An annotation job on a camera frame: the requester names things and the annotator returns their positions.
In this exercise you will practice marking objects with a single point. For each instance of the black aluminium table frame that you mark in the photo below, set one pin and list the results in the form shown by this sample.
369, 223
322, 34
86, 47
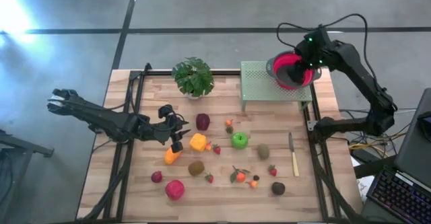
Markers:
161, 72

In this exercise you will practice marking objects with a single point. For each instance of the dark red apple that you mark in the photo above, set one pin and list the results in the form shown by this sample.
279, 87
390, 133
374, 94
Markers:
202, 121

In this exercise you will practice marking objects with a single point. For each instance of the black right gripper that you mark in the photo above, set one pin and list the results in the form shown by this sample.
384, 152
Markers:
313, 59

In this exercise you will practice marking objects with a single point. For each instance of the small dark berry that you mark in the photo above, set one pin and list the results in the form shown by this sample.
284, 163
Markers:
256, 177

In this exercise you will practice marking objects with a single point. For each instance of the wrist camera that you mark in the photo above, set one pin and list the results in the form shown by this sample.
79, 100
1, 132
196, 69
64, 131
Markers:
166, 110
316, 39

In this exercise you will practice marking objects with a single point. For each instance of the orange carrot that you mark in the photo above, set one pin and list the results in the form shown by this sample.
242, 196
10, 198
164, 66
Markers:
170, 158

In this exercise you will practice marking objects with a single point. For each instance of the green perforated metal shelf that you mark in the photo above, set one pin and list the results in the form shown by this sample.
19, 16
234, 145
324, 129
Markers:
256, 86

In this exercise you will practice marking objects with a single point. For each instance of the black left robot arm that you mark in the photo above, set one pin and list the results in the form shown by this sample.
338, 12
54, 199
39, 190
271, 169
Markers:
101, 118

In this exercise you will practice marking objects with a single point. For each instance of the black power brick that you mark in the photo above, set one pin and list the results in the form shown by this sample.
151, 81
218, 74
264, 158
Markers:
362, 156

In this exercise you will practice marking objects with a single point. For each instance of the dark avocado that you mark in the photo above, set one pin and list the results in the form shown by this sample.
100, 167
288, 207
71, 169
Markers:
278, 188

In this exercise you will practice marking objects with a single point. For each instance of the black side desk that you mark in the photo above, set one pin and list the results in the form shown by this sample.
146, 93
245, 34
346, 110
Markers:
377, 167

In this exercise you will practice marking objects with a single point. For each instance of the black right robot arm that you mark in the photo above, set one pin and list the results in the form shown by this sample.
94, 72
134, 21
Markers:
357, 69

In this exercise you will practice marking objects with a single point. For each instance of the green apple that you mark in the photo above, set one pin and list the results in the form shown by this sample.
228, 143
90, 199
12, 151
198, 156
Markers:
239, 141

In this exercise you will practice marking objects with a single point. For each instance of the small dark red plum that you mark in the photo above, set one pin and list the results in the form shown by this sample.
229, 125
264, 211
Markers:
156, 176

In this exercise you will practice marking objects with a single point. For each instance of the potted green plant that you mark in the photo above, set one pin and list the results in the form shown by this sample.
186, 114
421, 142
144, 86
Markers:
193, 77

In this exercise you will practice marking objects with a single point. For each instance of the tangerine with green leaves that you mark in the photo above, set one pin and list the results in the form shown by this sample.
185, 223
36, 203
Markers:
240, 177

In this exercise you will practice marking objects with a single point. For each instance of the laptop with backlit keyboard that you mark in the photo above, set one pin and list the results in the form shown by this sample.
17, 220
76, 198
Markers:
397, 193

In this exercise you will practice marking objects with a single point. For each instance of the dark grey metal bench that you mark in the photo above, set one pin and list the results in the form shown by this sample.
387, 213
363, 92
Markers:
30, 149

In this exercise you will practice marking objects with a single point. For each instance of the white paper sheet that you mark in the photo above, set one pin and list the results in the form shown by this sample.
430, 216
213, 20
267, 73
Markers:
365, 187

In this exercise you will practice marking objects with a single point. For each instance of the brown kiwi fruit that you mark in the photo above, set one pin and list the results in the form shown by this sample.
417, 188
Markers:
196, 167
263, 151

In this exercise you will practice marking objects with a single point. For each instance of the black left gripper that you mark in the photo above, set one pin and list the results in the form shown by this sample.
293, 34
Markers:
165, 130

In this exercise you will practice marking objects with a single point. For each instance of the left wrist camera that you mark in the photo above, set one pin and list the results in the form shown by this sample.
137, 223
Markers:
166, 110

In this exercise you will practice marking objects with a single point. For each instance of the yellow bell pepper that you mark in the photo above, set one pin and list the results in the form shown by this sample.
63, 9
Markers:
197, 142

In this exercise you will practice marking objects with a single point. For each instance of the small orange peach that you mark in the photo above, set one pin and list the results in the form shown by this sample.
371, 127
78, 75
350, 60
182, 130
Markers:
229, 122
253, 184
208, 146

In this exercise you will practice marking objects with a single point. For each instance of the red and grey colander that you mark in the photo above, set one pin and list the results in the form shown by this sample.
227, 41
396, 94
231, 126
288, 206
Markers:
279, 64

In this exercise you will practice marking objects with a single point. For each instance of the large red fruit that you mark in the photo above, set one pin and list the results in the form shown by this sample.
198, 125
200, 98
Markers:
174, 189

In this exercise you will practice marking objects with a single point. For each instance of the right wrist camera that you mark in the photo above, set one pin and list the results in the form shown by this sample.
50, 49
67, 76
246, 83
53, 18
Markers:
316, 39

